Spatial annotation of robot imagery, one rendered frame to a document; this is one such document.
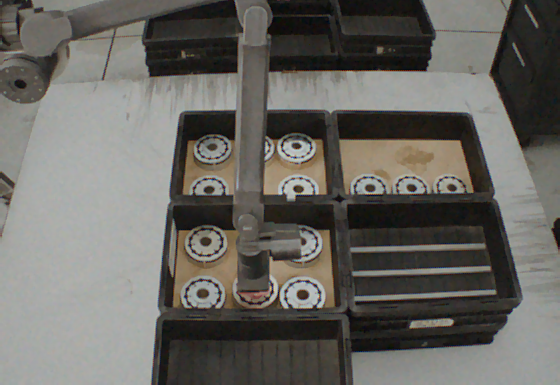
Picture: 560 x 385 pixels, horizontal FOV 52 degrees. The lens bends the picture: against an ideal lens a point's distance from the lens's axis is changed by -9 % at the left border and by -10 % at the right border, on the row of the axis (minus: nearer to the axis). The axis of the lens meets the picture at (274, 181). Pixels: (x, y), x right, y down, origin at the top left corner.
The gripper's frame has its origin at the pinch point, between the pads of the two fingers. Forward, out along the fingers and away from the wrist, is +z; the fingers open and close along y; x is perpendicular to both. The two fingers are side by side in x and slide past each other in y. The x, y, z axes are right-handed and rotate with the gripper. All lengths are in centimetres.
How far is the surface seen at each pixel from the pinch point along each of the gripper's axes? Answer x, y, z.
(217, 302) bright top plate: 8.5, -3.4, 0.8
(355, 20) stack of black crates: -41, 150, 49
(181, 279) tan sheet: 17.5, 4.1, 3.9
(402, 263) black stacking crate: -34.8, 7.5, 6.0
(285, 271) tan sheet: -6.7, 6.2, 4.8
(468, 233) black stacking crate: -53, 15, 7
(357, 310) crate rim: -21.4, -9.3, -5.7
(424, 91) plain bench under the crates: -56, 82, 24
